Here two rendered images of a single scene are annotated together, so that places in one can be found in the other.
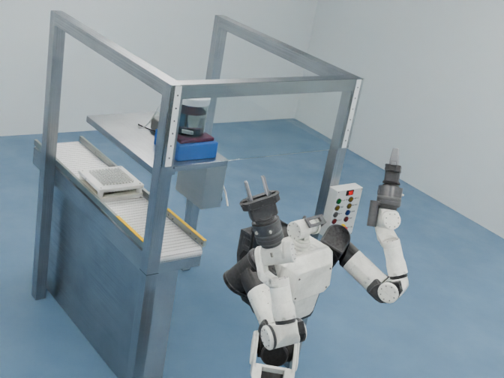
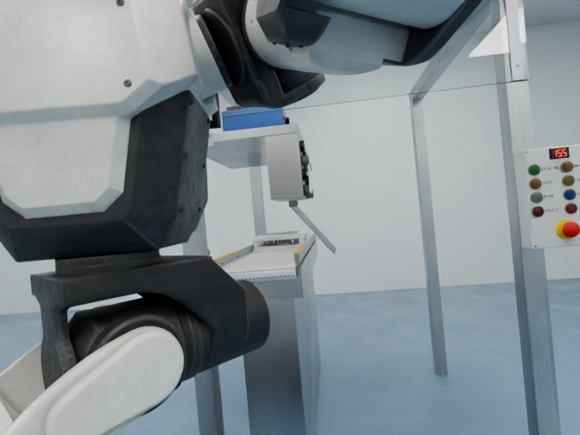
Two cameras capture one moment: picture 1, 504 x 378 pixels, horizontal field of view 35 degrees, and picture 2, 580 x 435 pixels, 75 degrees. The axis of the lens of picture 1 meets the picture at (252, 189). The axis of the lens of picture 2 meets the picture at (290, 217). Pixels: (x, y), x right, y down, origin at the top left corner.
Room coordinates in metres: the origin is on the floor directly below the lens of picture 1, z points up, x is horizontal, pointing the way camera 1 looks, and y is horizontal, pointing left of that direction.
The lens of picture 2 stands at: (2.37, -0.69, 0.96)
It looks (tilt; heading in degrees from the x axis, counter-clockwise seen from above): 0 degrees down; 46
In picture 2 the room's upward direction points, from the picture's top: 5 degrees counter-clockwise
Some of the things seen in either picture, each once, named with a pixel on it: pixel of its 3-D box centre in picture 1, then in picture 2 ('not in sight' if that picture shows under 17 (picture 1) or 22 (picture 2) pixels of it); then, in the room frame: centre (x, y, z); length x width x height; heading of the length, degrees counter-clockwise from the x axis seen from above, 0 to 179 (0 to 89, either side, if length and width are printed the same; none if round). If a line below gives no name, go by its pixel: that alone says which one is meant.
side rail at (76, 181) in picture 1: (87, 190); (255, 247); (3.53, 0.80, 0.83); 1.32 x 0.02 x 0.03; 40
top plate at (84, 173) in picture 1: (111, 178); (281, 236); (3.63, 0.71, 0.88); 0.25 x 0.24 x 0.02; 130
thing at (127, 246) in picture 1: (109, 201); (283, 261); (3.62, 0.70, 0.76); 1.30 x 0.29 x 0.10; 40
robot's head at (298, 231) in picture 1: (303, 231); not in sight; (2.51, -0.20, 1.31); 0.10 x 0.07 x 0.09; 137
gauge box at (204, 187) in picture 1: (200, 178); (287, 170); (3.26, 0.24, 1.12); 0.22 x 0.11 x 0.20; 40
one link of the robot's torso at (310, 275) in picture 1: (281, 272); (111, 124); (2.55, -0.16, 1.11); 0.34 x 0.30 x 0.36; 137
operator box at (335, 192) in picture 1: (340, 211); (556, 197); (3.57, -0.45, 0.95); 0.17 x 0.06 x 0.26; 130
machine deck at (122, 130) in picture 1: (154, 141); (256, 152); (3.32, 0.47, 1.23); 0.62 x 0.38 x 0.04; 40
